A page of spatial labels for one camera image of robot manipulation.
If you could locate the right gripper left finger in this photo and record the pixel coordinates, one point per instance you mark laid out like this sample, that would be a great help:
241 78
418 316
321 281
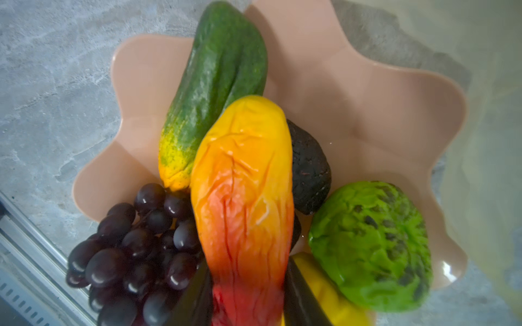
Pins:
195 307

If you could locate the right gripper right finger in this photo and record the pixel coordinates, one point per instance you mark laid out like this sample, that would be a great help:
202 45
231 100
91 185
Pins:
301 308

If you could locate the green custard apple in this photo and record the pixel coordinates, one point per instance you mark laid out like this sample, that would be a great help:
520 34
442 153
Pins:
371 240

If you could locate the red yellow mango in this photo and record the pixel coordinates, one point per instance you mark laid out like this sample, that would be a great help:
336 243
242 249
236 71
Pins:
241 192

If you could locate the yellow plastic bag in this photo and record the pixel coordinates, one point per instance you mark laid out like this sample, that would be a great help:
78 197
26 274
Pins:
481 187

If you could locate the yellow lemon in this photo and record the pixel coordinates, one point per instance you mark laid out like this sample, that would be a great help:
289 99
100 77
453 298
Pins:
337 308

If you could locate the purple grape bunch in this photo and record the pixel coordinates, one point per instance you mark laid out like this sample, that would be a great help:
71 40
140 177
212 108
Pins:
139 262

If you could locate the dark avocado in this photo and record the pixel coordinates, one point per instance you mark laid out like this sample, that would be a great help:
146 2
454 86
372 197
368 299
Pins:
297 230
312 177

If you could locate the green yellow cucumber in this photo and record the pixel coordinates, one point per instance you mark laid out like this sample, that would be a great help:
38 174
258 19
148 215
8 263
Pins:
228 61

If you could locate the aluminium front rail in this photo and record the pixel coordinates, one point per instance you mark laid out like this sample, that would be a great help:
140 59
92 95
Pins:
33 274

